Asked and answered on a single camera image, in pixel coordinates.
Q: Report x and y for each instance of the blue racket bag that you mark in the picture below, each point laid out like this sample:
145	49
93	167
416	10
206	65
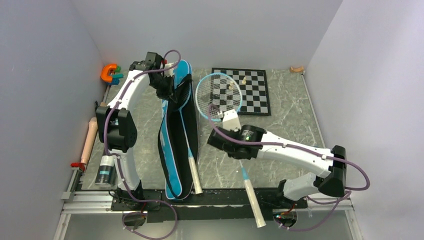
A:
172	145

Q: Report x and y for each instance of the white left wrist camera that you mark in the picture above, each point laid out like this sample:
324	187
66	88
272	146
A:
169	72

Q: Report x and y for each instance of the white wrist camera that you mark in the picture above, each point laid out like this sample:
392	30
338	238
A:
230	121
169	72

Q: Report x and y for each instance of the black shuttlecock tube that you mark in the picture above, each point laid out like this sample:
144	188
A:
106	174

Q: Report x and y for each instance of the orange magnet toy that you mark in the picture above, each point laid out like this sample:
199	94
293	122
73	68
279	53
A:
107	72

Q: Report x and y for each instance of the aluminium frame rail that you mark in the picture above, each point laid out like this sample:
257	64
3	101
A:
77	201

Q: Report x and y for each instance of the cream chess pawn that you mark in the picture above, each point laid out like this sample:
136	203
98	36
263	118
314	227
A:
231	85

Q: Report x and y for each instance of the green teal toy blocks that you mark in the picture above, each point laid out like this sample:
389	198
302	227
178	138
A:
116	75

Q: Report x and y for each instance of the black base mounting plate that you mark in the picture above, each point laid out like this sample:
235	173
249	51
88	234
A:
212	204

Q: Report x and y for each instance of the tan wooden arch block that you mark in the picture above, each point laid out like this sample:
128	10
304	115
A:
299	69

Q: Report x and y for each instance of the beige wooden handle tool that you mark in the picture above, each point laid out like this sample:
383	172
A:
89	141

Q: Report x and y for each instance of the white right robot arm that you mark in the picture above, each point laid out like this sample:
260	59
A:
326	167

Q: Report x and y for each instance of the black white chessboard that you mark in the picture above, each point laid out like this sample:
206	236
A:
255	94

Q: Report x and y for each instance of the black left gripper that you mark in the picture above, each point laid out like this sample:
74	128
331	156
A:
169	92

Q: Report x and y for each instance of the red clamp piece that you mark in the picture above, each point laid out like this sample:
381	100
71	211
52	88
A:
80	165

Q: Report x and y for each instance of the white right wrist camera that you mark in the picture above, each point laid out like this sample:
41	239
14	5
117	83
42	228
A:
230	121

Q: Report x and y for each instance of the blue badminton racket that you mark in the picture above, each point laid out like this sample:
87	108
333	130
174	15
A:
184	97
213	97

